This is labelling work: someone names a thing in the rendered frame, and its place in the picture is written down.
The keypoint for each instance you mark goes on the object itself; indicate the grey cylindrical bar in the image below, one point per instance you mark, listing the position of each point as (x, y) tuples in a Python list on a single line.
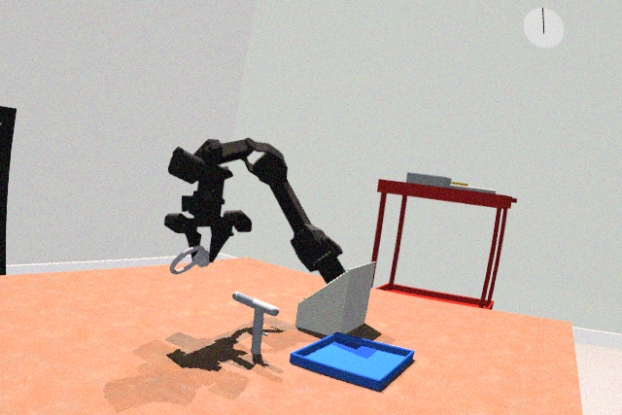
[(260, 308)]

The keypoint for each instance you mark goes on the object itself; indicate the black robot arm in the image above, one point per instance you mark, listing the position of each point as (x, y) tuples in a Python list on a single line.
[(311, 245)]

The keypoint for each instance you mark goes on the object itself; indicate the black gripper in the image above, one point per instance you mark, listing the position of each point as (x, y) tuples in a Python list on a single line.
[(221, 227)]

